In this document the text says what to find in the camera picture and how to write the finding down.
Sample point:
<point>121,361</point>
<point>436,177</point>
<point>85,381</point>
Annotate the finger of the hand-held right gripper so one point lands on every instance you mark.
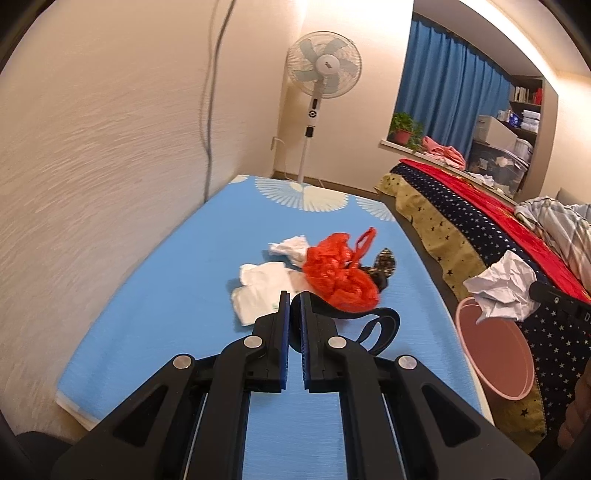
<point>551,297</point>

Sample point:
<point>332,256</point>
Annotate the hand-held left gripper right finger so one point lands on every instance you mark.
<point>305,341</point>

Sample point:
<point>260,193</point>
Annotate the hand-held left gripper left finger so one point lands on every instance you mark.
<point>284,341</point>

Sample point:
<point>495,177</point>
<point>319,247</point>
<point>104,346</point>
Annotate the white paper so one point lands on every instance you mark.
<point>503,281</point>

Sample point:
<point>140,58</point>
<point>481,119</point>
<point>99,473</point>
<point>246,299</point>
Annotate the pink trash bin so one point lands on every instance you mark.
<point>489,346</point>

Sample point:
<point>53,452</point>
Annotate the black elastic band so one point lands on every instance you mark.
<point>393,327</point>

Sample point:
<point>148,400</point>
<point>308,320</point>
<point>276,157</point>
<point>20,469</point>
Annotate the person's right hand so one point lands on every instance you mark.
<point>577,415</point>

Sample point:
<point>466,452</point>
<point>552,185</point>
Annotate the bed with star blanket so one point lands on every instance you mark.
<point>554,350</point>

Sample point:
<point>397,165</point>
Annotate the white plastic bag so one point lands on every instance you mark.
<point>263,286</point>

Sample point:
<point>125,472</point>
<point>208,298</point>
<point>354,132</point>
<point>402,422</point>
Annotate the plaid quilt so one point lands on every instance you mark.
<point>563,230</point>

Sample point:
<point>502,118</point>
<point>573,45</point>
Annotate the orange-red plastic bag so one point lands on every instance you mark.
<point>337,272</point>

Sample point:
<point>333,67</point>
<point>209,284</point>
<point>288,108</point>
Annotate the red blanket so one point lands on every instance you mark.
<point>508,217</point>

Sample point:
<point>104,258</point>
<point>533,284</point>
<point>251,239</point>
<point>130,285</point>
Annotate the crumpled white tissue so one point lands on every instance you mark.
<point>291,249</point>

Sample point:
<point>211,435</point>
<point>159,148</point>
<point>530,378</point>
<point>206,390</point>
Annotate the blue table mat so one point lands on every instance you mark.
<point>184,323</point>

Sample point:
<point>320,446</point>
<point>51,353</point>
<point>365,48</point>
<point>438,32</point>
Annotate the yellow star-print bed skirt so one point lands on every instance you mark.
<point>443,235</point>

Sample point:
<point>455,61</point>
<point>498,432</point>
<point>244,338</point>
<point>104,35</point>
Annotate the small white cloth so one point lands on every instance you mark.
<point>489,181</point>

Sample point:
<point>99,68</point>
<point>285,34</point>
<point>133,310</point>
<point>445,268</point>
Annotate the clear plastic storage bin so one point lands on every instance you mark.
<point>498,170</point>

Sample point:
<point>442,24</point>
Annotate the white plastic container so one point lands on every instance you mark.
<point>523,148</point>

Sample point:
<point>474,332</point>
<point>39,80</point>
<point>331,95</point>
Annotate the grey cardboard box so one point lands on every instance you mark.
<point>496,131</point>

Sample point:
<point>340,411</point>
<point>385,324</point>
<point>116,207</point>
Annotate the stack of tissue packs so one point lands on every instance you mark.
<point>524,120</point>

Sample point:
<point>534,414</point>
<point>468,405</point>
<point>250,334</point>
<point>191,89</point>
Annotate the pink cloth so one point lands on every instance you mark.
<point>443,152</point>

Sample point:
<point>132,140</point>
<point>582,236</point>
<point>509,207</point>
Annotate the dark wooden bookshelf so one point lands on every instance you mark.
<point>524,105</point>

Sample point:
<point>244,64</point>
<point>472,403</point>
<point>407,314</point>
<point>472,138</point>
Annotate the row of books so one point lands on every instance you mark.
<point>524,94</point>

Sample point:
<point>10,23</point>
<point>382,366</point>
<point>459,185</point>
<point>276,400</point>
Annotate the potted green plant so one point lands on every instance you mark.
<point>404,124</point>

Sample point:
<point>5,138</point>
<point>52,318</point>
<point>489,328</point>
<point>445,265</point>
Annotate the blue curtain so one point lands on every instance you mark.
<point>443,83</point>

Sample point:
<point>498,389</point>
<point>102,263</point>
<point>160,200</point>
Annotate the white standing fan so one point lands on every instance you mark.
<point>323,62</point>

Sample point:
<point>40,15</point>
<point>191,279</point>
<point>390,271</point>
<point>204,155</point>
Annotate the white wall socket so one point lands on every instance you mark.
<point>275,143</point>

